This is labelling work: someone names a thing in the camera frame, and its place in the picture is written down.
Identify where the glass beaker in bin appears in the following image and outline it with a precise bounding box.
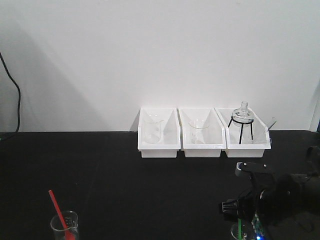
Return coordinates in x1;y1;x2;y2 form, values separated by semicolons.
188;119;209;145
143;113;164;144

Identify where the middle white plastic bin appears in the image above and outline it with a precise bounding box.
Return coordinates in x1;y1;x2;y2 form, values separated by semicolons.
178;108;227;158

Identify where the right front glass beaker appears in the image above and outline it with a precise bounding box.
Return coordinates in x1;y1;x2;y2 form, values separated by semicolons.
230;223;255;240

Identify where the glass beaker in middle bin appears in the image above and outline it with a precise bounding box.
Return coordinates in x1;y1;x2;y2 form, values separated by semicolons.
188;119;209;145

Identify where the right white plastic bin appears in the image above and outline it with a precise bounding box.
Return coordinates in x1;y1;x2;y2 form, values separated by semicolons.
214;107;271;158

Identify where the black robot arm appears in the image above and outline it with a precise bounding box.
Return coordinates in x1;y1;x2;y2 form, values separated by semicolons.
233;146;320;240

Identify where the round glass flask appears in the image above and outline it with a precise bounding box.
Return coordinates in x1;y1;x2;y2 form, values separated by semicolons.
231;101;254;124

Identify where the black wall cable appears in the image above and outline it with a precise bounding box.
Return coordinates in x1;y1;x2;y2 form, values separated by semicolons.
0;51;22;134

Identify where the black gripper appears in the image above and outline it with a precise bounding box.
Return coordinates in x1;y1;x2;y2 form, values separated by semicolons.
236;172;293;225

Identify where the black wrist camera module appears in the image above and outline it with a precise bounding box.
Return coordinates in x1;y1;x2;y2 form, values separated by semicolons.
235;161;275;177

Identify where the glass beaker in left bin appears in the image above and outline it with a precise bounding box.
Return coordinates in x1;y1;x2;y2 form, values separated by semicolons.
143;113;164;144

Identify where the white plastic bin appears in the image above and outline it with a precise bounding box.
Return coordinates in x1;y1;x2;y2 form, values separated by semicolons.
178;108;227;158
214;107;271;158
137;107;181;158

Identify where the black wire tripod stand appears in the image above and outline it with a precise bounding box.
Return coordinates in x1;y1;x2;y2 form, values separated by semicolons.
227;116;254;145

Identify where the left front glass beaker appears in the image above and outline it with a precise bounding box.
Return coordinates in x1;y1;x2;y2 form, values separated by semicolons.
50;210;80;240

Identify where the left white plastic bin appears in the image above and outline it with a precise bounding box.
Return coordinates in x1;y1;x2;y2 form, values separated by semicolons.
137;107;181;158

